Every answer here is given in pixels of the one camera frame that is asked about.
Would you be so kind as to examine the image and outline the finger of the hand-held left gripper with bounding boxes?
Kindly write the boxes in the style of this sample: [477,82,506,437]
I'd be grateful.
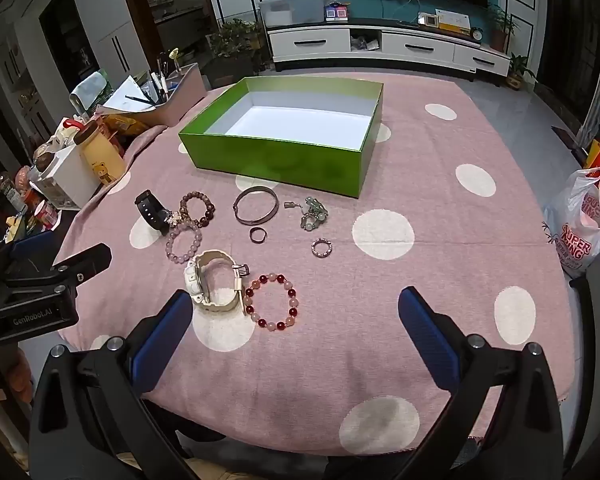
[50,243,113,292]
[7,232,63,273]

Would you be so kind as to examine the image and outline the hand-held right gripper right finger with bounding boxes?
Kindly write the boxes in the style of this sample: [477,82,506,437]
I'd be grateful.
[398,286,566,480]

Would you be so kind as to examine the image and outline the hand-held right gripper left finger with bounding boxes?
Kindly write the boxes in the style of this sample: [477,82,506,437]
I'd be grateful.
[29,289,195,480]

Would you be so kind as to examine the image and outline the black wrist watch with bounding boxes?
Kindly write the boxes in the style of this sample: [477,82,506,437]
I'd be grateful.
[134,189,171,235]

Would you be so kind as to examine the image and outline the pale pink bead bracelet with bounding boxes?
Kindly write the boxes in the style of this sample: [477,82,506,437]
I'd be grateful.
[166,222,203,264]

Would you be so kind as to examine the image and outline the red and pink bead bracelet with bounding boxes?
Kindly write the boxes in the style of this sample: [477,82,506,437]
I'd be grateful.
[242,272,300,332]

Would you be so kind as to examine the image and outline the white wrist watch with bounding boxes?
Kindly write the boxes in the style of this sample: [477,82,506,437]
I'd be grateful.
[184,249,252,316]

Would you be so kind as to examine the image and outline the silver charm chain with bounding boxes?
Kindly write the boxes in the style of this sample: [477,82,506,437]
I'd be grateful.
[284,196,328,232]

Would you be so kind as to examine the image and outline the green cardboard box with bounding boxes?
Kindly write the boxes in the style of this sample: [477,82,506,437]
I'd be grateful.
[178,76,385,199]

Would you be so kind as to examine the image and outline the pink polka dot tablecloth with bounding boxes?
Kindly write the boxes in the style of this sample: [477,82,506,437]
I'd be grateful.
[55,72,581,458]

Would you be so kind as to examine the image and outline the yellow bottle with brown lid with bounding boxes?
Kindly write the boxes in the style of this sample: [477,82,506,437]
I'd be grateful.
[75,119,127,192]

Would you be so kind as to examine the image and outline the yellow snack packet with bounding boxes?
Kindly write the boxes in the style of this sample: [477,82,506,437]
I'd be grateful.
[102,114,148,136]

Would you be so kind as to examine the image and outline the white paper sheet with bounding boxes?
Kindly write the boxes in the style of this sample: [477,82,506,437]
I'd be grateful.
[101,75,156,111]

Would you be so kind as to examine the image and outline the green and white bag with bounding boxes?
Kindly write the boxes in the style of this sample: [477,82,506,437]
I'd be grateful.
[70,70,112,111]

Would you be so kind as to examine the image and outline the silver bangle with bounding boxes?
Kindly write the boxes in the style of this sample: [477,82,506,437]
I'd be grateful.
[232,186,280,225]

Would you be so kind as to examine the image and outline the white plastic shopping bag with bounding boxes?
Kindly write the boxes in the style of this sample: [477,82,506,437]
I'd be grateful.
[542,167,600,278]

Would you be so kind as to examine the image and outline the pink organizer bin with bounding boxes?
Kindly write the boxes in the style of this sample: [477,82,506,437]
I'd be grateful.
[152,62,208,128]

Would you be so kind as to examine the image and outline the white cabinet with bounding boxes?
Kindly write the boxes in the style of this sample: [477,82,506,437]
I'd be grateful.
[70,0,146,81]

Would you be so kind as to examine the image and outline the leafy plants in black planter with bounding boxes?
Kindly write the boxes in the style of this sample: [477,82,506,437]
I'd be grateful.
[207,17,266,88]

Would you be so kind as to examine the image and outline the small potted plant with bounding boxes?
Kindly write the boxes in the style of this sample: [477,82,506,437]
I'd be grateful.
[505,52,537,92]

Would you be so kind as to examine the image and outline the white tv stand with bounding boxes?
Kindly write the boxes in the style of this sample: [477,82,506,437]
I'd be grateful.
[266,22,512,83]

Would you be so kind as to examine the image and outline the yellow and white box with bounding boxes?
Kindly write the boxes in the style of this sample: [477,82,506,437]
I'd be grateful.
[435,9,472,36]

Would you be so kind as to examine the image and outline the tall potted plant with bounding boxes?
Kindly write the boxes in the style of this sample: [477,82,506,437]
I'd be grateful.
[486,4,518,53]

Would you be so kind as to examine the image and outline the clear plastic storage box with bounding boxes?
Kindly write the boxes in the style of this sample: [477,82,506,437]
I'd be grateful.
[258,0,327,28]

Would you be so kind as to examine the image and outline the brown bead bracelet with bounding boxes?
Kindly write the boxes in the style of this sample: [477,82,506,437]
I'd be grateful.
[179,190,216,228]

